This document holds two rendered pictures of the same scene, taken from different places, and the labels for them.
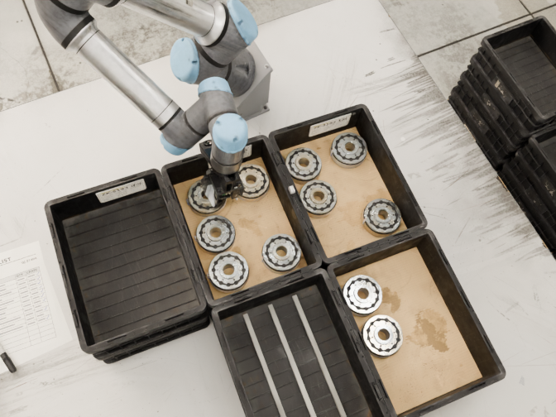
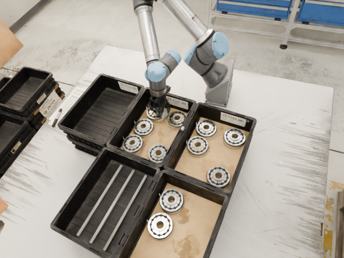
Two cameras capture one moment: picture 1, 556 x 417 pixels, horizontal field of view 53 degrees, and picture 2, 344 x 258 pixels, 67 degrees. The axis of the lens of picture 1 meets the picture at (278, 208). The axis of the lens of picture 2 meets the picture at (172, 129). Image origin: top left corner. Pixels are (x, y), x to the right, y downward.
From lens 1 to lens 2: 74 cm
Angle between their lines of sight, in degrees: 32
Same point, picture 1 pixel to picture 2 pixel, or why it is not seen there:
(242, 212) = (164, 129)
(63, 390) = (57, 144)
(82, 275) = (92, 108)
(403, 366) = (156, 250)
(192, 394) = not seen: hidden behind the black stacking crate
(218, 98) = (166, 57)
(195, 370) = not seen: hidden behind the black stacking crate
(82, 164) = (139, 81)
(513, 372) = not seen: outside the picture
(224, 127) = (153, 65)
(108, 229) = (115, 100)
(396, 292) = (190, 216)
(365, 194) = (222, 163)
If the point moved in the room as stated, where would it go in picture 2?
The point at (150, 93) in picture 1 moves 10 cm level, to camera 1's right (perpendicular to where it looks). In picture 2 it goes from (149, 45) to (160, 56)
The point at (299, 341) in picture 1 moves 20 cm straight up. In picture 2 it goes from (128, 194) to (116, 176)
